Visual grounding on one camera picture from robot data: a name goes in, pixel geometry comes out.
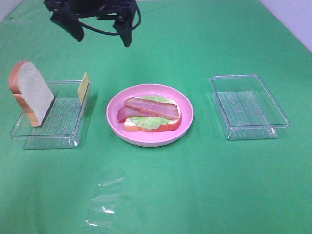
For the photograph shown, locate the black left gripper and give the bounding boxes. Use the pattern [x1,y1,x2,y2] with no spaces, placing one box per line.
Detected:
[44,0,137,47]

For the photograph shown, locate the toy bacon strip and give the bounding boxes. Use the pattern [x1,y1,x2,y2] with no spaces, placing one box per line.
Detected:
[117,107,153,123]
[124,97,180,120]

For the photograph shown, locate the toy bread slice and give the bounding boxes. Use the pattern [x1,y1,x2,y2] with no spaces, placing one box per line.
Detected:
[8,61,54,127]
[124,95,183,132]

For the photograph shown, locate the green toy lettuce leaf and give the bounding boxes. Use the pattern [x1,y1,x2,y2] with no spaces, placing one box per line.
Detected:
[127,94,178,130]

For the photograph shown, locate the yellow toy cheese slice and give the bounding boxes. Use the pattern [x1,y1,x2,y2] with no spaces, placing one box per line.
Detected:
[77,72,90,104]

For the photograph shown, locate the clear left plastic tray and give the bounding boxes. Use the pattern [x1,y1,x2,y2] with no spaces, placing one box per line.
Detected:
[11,80,91,150]

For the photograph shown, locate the clear plastic tray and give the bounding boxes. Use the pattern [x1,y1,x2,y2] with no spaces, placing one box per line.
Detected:
[11,80,91,150]
[209,74,290,140]

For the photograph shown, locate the pink round plate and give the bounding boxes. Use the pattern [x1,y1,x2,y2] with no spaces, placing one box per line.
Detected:
[106,84,194,147]

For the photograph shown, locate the clear right plastic tray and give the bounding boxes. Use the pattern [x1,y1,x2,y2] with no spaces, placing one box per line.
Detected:
[209,74,290,140]

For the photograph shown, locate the clear plastic film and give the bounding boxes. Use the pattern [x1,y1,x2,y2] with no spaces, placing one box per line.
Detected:
[84,168,125,234]

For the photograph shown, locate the green tablecloth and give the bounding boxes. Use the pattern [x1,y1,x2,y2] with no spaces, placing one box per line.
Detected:
[0,0,312,234]

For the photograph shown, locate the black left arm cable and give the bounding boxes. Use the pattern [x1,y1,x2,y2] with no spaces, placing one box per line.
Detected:
[73,0,142,36]

